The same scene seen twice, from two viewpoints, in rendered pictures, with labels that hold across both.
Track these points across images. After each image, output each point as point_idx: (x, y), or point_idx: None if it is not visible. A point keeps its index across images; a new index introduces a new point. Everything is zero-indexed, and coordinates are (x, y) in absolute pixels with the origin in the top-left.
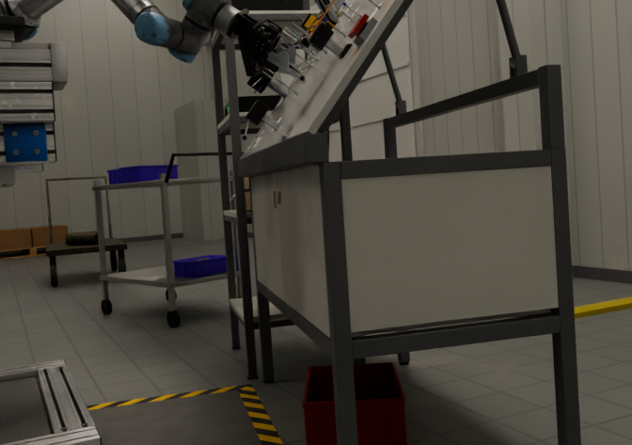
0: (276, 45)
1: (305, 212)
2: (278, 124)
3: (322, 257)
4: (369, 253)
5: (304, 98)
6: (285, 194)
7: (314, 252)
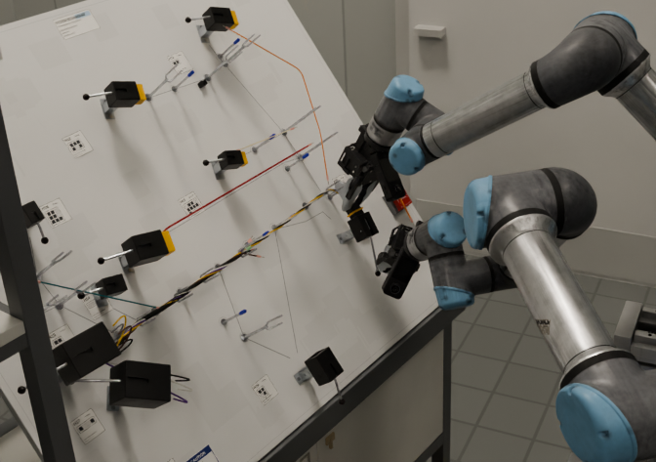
0: (383, 252)
1: (407, 381)
2: (305, 369)
3: (437, 384)
4: None
5: (327, 309)
6: (350, 417)
7: (424, 396)
